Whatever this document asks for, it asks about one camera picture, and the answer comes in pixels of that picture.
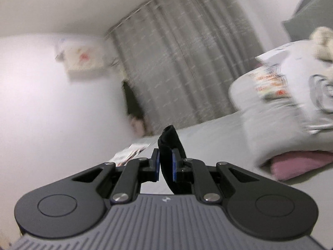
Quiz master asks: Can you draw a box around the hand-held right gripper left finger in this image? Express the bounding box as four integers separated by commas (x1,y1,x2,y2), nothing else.
72,148,160,204

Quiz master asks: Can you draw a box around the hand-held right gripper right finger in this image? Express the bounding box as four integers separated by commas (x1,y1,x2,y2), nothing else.
171,148,261,204

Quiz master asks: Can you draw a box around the black garment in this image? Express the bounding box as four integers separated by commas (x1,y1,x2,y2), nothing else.
157,125,194,195

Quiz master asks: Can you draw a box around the paper booklet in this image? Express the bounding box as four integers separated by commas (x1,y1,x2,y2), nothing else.
109,151,134,167
127,143,151,159

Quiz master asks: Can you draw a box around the pink object by curtain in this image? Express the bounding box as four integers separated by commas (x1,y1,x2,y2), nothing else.
130,116,147,137

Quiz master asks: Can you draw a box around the black hanging cloth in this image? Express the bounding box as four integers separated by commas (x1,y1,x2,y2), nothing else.
122,80,146,118

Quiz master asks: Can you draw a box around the grey comforter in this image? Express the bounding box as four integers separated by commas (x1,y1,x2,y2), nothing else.
228,65,333,172

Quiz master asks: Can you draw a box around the grey star curtain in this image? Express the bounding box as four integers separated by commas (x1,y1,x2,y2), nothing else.
105,0,264,136

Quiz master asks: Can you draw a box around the pink pillow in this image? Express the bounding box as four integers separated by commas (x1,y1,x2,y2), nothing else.
269,150,333,181

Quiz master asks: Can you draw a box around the cream plush toy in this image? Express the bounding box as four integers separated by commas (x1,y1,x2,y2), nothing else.
309,26,333,63

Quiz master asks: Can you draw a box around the white wall poster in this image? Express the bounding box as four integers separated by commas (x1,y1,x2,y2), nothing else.
55,37,104,72

